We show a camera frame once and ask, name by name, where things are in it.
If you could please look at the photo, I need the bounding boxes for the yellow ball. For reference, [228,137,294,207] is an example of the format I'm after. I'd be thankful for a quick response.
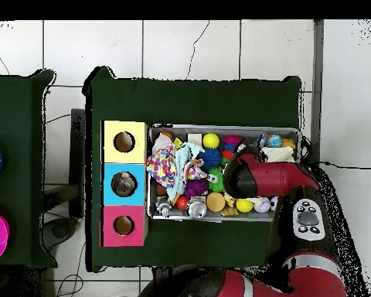
[202,132,220,149]

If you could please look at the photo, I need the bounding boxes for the wooden box with three holes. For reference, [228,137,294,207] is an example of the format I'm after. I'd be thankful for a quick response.
[100,120,149,248]

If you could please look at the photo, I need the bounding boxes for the blue spiky ball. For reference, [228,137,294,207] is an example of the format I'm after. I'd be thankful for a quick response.
[197,147,223,170]

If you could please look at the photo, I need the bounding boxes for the black floor cable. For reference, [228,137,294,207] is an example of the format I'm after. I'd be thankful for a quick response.
[308,159,371,170]

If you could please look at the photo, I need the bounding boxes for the crushed bottle with blue label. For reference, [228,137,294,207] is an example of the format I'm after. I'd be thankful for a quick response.
[111,172,138,197]

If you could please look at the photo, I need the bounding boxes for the shallow clear mesh bin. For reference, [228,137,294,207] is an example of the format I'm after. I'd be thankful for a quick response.
[146,123,301,223]

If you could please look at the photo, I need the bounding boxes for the dark green table cloth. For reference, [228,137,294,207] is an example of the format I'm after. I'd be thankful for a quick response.
[0,69,59,269]
[82,65,302,273]

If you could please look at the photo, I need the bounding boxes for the globe print ball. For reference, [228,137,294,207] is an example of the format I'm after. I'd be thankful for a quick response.
[266,133,284,149]

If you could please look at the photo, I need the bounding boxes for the light teal cloth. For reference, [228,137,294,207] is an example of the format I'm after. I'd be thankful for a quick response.
[166,141,206,202]

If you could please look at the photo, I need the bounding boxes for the crushed silver metal can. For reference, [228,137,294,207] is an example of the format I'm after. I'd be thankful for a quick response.
[186,199,208,220]

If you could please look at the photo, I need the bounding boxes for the cream knitted cloth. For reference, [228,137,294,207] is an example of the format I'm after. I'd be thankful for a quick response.
[260,145,297,164]

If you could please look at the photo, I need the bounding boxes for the black stand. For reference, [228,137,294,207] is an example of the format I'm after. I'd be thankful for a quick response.
[41,108,87,251]

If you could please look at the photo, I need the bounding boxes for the colourful spotted cloth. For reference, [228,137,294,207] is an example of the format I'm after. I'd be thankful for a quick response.
[145,143,178,188]

